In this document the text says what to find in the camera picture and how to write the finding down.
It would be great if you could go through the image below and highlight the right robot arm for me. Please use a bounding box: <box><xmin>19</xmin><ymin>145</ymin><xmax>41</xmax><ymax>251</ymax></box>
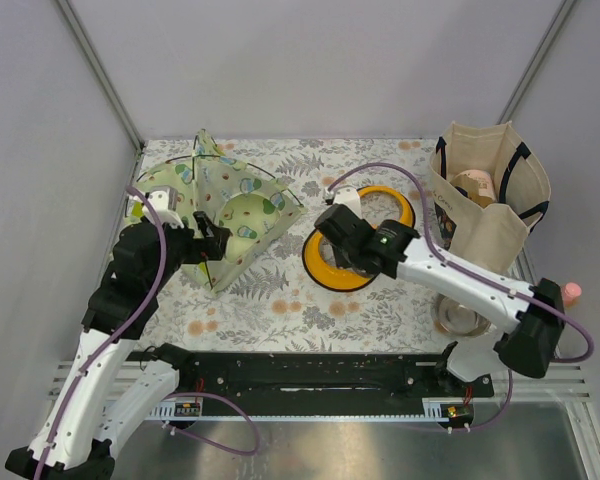
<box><xmin>314</xmin><ymin>204</ymin><xmax>565</xmax><ymax>396</ymax></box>

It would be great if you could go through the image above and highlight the beige canvas tote bag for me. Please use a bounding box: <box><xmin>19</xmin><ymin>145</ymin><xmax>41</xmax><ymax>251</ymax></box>
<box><xmin>430</xmin><ymin>123</ymin><xmax>551</xmax><ymax>273</ymax></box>

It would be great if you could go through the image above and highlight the white slotted cable duct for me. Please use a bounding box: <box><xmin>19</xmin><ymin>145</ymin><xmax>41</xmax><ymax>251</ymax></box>
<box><xmin>146</xmin><ymin>398</ymin><xmax>203</xmax><ymax>422</ymax></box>

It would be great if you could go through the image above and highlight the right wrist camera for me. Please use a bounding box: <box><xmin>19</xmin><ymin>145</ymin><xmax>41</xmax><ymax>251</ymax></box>
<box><xmin>325</xmin><ymin>186</ymin><xmax>361</xmax><ymax>210</ymax></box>

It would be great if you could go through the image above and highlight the pink cap plastic bottle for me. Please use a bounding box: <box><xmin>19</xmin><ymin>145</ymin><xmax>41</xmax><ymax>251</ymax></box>
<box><xmin>562</xmin><ymin>282</ymin><xmax>582</xmax><ymax>309</ymax></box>

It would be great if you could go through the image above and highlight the yellow double bowl stand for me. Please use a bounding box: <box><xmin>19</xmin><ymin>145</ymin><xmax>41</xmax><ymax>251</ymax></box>
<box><xmin>301</xmin><ymin>185</ymin><xmax>416</xmax><ymax>293</ymax></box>

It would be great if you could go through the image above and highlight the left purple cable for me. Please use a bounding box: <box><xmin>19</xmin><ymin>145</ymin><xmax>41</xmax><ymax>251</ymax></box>
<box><xmin>32</xmin><ymin>185</ymin><xmax>260</xmax><ymax>480</ymax></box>

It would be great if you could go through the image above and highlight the floral table mat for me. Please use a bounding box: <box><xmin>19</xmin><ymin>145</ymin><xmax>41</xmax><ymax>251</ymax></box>
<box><xmin>136</xmin><ymin>139</ymin><xmax>469</xmax><ymax>353</ymax></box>

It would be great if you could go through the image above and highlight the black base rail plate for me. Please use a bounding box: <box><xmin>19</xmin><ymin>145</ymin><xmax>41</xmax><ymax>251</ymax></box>
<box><xmin>124</xmin><ymin>351</ymin><xmax>496</xmax><ymax>419</ymax></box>

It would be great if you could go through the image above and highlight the green avocado pet tent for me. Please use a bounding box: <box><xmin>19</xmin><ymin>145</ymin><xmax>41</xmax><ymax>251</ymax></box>
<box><xmin>134</xmin><ymin>129</ymin><xmax>304</xmax><ymax>293</ymax></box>

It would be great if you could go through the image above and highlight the avocado print cushion mat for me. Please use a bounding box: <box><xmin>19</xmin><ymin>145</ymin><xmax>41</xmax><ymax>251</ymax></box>
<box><xmin>218</xmin><ymin>193</ymin><xmax>280</xmax><ymax>263</ymax></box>

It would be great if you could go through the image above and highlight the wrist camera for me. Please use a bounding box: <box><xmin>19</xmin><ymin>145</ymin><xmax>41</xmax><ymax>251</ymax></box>
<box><xmin>325</xmin><ymin>186</ymin><xmax>361</xmax><ymax>210</ymax></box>
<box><xmin>142</xmin><ymin>186</ymin><xmax>184</xmax><ymax>228</ymax></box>

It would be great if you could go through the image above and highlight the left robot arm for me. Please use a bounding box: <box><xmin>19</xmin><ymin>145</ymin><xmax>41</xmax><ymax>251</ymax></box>
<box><xmin>5</xmin><ymin>212</ymin><xmax>231</xmax><ymax>479</ymax></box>

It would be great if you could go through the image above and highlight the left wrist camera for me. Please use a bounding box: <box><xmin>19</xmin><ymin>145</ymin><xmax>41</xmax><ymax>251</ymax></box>
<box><xmin>142</xmin><ymin>186</ymin><xmax>184</xmax><ymax>228</ymax></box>

